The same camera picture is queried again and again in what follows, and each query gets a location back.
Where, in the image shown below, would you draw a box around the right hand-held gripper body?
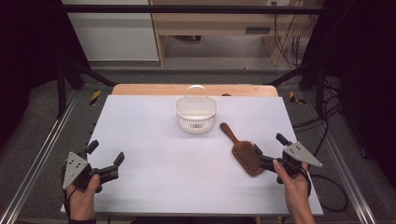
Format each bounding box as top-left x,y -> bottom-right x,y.
260,141 -> 323,179

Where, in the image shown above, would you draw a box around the white cabinet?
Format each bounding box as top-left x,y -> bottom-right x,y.
61,0 -> 160,62

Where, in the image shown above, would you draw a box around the brown wooden hairbrush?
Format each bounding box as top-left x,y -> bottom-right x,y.
219,121 -> 266,177

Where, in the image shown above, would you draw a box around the white plastic basket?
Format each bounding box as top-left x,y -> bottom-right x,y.
175,84 -> 219,134

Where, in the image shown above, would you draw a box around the person's left hand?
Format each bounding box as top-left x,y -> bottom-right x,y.
66,175 -> 101,220

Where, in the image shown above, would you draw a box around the white table cover sheet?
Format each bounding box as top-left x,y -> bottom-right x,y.
60,94 -> 324,217

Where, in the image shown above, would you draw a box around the black horizontal frame bar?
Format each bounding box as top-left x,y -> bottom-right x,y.
61,4 -> 325,15

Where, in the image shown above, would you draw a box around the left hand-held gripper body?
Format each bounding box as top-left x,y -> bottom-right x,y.
61,151 -> 120,190

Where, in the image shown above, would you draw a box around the black frame strut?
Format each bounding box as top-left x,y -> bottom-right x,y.
264,60 -> 327,119
56,58 -> 118,119

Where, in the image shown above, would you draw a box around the black curtain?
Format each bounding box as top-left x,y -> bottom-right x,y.
301,0 -> 396,183
0,0 -> 92,148

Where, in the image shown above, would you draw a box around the yellow black tape strip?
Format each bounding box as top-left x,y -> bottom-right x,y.
89,90 -> 103,106
289,91 -> 307,105

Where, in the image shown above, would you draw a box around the wooden table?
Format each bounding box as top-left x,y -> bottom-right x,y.
111,83 -> 279,97

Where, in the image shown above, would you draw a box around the hanging cable bundle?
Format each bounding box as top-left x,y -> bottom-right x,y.
271,1 -> 314,68

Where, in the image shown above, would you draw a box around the aluminium floor rail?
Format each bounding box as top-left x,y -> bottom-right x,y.
302,91 -> 378,224
0,90 -> 79,224

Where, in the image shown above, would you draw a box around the person's right hand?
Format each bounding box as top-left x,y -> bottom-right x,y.
273,159 -> 311,206

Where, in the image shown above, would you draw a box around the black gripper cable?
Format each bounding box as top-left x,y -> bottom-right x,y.
61,164 -> 78,218
303,167 -> 349,214

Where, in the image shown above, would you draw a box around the light wooden desk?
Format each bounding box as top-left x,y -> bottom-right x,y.
148,0 -> 325,67

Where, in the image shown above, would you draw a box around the black floor cables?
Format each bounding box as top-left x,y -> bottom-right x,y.
291,78 -> 344,158

